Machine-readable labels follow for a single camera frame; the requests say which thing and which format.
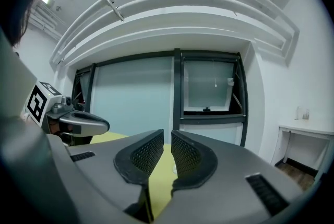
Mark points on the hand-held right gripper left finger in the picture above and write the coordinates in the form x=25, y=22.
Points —
x=104, y=173

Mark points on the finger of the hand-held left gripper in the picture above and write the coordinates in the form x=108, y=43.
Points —
x=88, y=125

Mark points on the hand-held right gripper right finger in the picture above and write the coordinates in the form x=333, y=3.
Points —
x=221, y=173

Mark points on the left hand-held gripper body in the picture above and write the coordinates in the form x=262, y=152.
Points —
x=39, y=105

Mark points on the white side desk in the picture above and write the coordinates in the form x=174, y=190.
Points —
x=305, y=131

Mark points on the green tablecloth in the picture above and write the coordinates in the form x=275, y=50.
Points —
x=161, y=170

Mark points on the black framed window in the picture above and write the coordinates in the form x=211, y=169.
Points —
x=177, y=87

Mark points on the clear bottles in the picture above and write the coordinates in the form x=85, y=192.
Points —
x=302, y=113

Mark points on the white ceiling bracket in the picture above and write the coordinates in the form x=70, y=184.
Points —
x=113, y=6

